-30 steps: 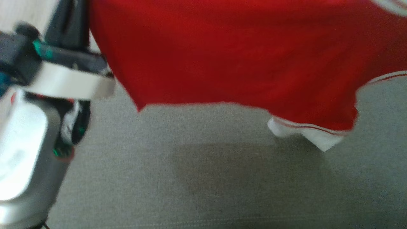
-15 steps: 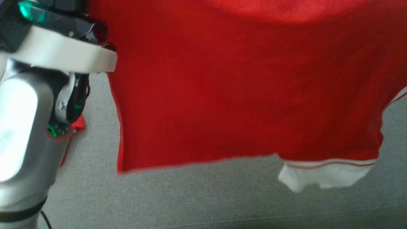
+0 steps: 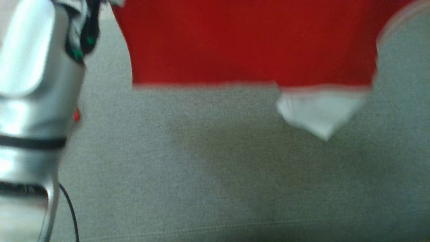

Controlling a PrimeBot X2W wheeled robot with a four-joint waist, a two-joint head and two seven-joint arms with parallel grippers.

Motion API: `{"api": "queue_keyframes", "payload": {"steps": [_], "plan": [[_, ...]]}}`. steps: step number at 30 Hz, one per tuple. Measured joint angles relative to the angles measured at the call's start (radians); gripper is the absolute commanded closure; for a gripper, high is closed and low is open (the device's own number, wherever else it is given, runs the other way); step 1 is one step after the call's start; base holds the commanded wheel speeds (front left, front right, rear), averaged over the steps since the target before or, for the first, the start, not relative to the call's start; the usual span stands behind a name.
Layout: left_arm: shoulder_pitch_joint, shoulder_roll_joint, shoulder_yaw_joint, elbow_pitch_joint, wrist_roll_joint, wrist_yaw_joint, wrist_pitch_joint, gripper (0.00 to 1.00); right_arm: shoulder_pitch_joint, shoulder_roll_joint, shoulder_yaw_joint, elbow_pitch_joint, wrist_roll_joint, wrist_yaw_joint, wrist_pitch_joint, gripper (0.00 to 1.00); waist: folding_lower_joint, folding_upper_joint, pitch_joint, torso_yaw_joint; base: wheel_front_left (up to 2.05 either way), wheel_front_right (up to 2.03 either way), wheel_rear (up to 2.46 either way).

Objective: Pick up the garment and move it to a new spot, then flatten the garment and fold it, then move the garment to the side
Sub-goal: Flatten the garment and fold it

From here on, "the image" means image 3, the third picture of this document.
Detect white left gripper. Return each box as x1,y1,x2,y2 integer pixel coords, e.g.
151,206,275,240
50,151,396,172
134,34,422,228
54,0,102,65

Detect red shirt with white sleeves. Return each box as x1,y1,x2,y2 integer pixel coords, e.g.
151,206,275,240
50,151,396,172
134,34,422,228
109,0,430,142

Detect large grey sofa seat cushion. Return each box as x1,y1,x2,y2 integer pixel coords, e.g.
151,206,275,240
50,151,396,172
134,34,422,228
50,0,430,242

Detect blue-plug left camera cable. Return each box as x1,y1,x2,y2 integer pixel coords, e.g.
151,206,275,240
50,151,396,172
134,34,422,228
58,183,80,242

